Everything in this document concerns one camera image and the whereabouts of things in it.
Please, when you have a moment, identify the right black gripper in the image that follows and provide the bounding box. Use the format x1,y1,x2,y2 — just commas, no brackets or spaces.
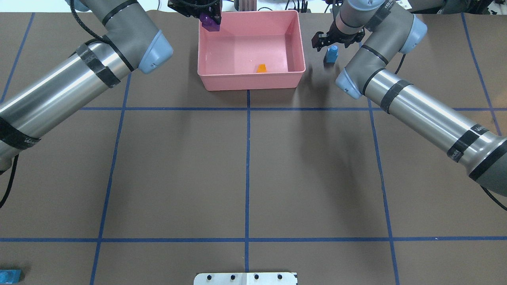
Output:
311,28,365,52

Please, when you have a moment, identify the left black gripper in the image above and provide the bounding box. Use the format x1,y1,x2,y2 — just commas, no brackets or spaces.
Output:
167,0,221,18

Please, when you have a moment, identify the small blue block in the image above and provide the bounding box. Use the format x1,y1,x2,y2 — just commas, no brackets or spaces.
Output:
324,45,339,65

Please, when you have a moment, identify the purple block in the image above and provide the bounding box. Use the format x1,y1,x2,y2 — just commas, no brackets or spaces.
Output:
199,13,221,32

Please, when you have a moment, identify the orange sloped block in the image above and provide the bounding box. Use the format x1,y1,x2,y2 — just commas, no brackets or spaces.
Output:
256,64,267,73

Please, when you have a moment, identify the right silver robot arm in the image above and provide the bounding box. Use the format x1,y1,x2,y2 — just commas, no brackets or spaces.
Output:
312,0,507,196

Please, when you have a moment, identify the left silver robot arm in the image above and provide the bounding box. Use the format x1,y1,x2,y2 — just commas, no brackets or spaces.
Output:
0,0,173,173

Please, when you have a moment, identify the pink plastic box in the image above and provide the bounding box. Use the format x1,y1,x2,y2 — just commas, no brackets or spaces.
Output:
197,10,306,91

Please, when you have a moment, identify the long blue four-stud block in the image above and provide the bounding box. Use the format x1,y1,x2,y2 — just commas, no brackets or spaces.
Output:
0,269,22,285

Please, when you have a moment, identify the aluminium frame post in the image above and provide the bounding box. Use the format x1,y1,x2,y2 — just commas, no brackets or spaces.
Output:
233,0,257,11

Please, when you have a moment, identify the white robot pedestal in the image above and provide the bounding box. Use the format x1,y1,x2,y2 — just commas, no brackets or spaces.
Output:
193,272,299,285

